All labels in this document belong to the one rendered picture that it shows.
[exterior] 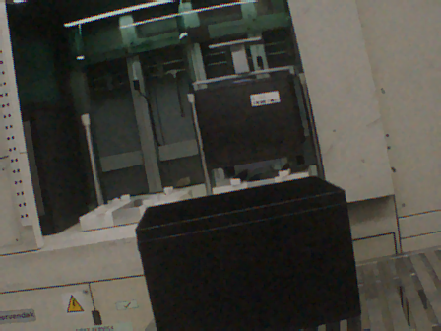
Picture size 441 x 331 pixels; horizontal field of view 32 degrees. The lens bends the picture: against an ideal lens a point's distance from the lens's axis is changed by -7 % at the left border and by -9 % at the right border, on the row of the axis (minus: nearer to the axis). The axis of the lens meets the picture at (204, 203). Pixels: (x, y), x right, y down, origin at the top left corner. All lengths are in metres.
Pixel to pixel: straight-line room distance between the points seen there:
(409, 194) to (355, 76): 0.24
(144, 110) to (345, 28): 1.06
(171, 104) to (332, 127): 1.06
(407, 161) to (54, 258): 0.69
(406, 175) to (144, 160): 1.08
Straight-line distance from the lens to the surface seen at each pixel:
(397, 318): 1.03
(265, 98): 1.74
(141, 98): 2.32
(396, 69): 1.42
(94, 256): 1.51
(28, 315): 1.59
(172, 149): 2.35
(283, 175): 1.74
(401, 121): 1.42
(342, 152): 1.37
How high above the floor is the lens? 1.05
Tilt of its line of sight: 6 degrees down
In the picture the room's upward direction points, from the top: 11 degrees counter-clockwise
